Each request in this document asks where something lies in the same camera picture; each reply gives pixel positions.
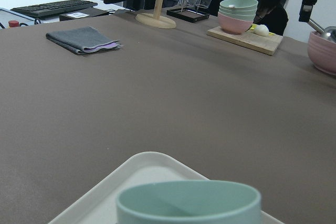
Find green cup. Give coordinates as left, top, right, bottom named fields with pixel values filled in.
left=116, top=180, right=261, bottom=223

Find white beige tray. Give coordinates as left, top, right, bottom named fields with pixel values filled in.
left=47, top=151, right=286, bottom=224

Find wooden mug tree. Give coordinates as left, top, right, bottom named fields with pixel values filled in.
left=135, top=0, right=176, bottom=29

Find black wine glass rack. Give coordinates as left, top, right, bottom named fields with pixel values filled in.
left=166, top=8, right=209, bottom=23

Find pink small bowl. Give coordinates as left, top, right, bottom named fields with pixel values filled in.
left=217, top=13, right=253, bottom=35

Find folded grey cloth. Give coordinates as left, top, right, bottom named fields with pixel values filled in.
left=46, top=26, right=121, bottom=55

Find wooden cutting board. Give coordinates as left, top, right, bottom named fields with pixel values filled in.
left=207, top=26, right=283, bottom=56

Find stacked green bowls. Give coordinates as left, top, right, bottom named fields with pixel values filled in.
left=218, top=0, right=258, bottom=21

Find black keyboard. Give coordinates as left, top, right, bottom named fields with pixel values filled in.
left=11, top=0, right=98, bottom=18

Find person in black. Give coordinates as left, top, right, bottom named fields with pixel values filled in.
left=253, top=0, right=288, bottom=36

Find pink ribbed bowl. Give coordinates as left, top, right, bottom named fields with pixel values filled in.
left=307, top=31, right=335, bottom=76

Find silver metal ladle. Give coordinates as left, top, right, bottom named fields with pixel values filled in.
left=307, top=18, right=336, bottom=42

